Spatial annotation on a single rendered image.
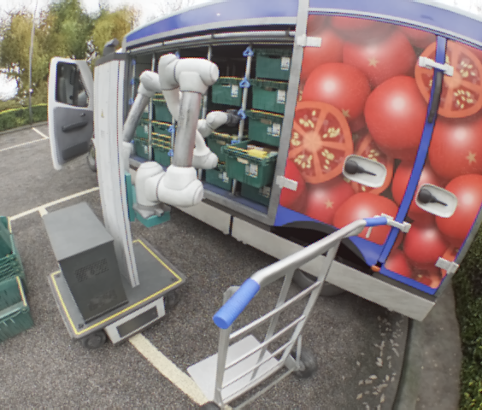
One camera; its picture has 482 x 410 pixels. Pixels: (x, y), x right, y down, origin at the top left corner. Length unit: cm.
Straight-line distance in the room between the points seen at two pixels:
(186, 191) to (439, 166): 147
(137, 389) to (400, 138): 224
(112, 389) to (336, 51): 257
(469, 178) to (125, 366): 249
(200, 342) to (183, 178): 118
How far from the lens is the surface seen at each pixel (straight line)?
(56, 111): 401
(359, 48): 169
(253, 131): 211
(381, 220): 102
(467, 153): 169
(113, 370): 183
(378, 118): 161
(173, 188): 121
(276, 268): 58
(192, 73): 120
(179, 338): 188
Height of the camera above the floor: 160
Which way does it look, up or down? 26 degrees down
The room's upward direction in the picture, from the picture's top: 7 degrees clockwise
